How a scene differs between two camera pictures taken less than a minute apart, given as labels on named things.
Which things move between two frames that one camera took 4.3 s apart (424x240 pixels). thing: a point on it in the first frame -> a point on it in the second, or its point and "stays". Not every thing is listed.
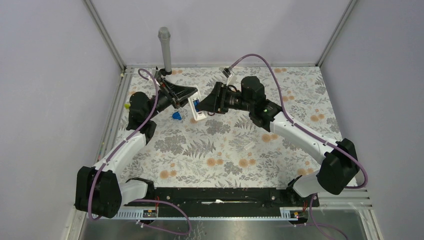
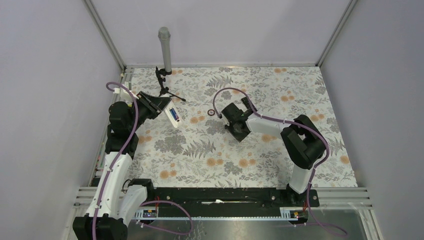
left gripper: (178, 97) -> (155, 105)
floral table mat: (191, 148) stays
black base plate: (230, 202) stays
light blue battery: (195, 102) -> (174, 114)
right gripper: (216, 101) -> (239, 137)
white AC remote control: (194, 100) -> (173, 114)
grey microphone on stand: (164, 34) stays
